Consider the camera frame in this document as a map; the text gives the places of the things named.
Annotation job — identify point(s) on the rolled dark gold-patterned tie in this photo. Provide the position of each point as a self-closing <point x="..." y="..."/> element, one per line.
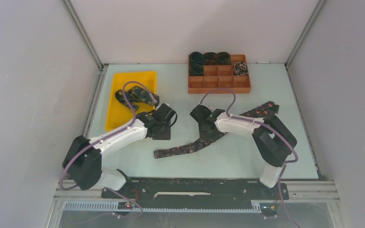
<point x="223" y="58"/>

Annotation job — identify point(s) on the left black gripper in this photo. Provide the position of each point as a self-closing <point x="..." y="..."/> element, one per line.
<point x="166" y="135"/>

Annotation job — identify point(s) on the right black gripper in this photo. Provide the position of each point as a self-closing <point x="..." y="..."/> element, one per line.
<point x="206" y="137"/>

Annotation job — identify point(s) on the white-patterned tie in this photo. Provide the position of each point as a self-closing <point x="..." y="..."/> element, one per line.
<point x="240" y="69"/>

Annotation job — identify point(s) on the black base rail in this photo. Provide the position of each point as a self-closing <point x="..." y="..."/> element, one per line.
<point x="201" y="194"/>

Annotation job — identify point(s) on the dark floral red-dotted tie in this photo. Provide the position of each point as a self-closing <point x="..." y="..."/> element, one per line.
<point x="261" y="111"/>

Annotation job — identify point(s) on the yellow plastic bin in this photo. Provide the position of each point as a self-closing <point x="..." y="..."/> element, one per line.
<point x="118" y="114"/>

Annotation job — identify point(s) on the rolled dark red-patterned tie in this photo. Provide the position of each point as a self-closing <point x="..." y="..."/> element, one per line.
<point x="210" y="58"/>

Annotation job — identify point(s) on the dark gold-patterned folded tie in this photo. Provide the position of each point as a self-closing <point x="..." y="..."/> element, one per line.
<point x="136" y="95"/>

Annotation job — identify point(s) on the orange compartment tray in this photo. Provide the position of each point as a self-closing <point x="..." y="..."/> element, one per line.
<point x="220" y="76"/>

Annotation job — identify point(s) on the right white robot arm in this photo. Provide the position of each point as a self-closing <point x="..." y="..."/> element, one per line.
<point x="273" y="139"/>

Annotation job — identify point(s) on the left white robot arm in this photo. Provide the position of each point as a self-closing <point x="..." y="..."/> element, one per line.
<point x="83" y="162"/>

